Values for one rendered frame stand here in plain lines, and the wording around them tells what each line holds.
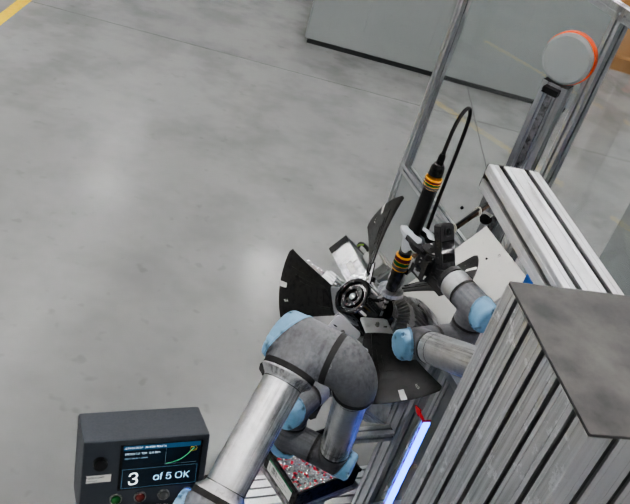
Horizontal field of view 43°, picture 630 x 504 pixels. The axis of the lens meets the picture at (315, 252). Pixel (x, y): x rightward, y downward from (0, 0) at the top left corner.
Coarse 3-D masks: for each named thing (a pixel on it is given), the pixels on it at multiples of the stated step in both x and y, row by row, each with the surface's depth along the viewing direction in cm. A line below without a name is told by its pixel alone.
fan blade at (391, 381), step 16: (368, 336) 218; (384, 336) 220; (368, 352) 214; (384, 352) 215; (384, 368) 210; (400, 368) 212; (416, 368) 213; (384, 384) 207; (400, 384) 208; (432, 384) 209; (384, 400) 204; (400, 400) 204
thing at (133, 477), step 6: (138, 468) 165; (144, 468) 165; (126, 474) 164; (132, 474) 165; (138, 474) 165; (144, 474) 166; (126, 480) 165; (132, 480) 165; (138, 480) 166; (144, 480) 167; (120, 486) 165; (126, 486) 166; (132, 486) 166; (138, 486) 167
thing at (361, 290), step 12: (348, 288) 228; (360, 288) 226; (372, 288) 225; (336, 300) 228; (348, 300) 227; (360, 300) 224; (372, 300) 224; (348, 312) 223; (372, 312) 225; (384, 312) 230; (360, 336) 232
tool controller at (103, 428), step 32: (96, 416) 167; (128, 416) 169; (160, 416) 171; (192, 416) 173; (96, 448) 160; (128, 448) 162; (160, 448) 165; (192, 448) 168; (96, 480) 162; (160, 480) 168; (192, 480) 171
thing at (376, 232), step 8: (392, 200) 242; (400, 200) 236; (384, 208) 245; (392, 208) 238; (384, 216) 241; (392, 216) 235; (368, 224) 255; (376, 224) 246; (384, 224) 237; (368, 232) 253; (376, 232) 241; (384, 232) 234; (376, 240) 238; (376, 248) 234; (368, 264) 240; (368, 272) 238
